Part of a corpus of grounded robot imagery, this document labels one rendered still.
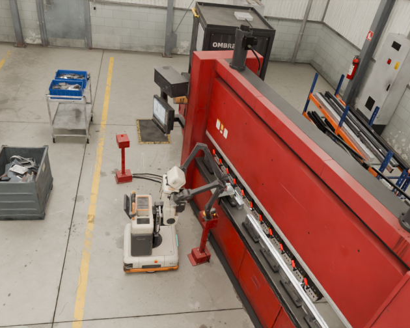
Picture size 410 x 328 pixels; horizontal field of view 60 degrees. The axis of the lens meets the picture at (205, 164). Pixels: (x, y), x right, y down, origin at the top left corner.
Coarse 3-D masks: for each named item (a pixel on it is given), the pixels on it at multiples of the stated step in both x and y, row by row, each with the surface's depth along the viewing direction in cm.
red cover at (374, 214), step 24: (264, 96) 350; (264, 120) 340; (288, 120) 317; (288, 144) 310; (312, 144) 290; (312, 168) 286; (336, 168) 268; (336, 192) 265; (360, 192) 248; (360, 216) 247; (384, 216) 231; (384, 240) 231; (408, 240) 216; (408, 264) 217
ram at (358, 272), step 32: (224, 96) 413; (224, 128) 424; (256, 128) 358; (256, 160) 366; (288, 160) 316; (256, 192) 376; (288, 192) 323; (320, 192) 284; (288, 224) 331; (320, 224) 289; (352, 224) 257; (320, 256) 295; (352, 256) 262; (384, 256) 235; (320, 288) 301; (352, 288) 266; (384, 288) 239; (352, 320) 271
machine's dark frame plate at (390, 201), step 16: (224, 80) 424; (256, 80) 380; (240, 96) 395; (272, 96) 353; (288, 112) 330; (304, 128) 310; (320, 144) 292; (336, 144) 295; (336, 160) 276; (352, 160) 279; (352, 176) 262; (368, 176) 264; (384, 192) 251; (400, 208) 239
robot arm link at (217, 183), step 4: (216, 180) 378; (208, 184) 378; (212, 184) 376; (216, 184) 375; (220, 184) 375; (196, 188) 379; (200, 188) 377; (204, 188) 376; (208, 188) 377; (212, 188) 378; (220, 188) 379; (224, 188) 380; (192, 192) 377; (196, 192) 377; (200, 192) 378; (184, 196) 375; (188, 196) 375; (192, 196) 376
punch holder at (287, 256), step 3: (285, 243) 340; (285, 246) 341; (285, 249) 341; (288, 249) 336; (285, 252) 342; (288, 252) 337; (291, 252) 333; (282, 255) 346; (285, 255) 342; (288, 255) 338; (291, 255) 334; (285, 258) 343; (288, 258) 338; (291, 258) 334; (294, 258) 335; (285, 261) 344; (288, 261) 339; (294, 261) 339; (288, 264) 339; (291, 264) 341
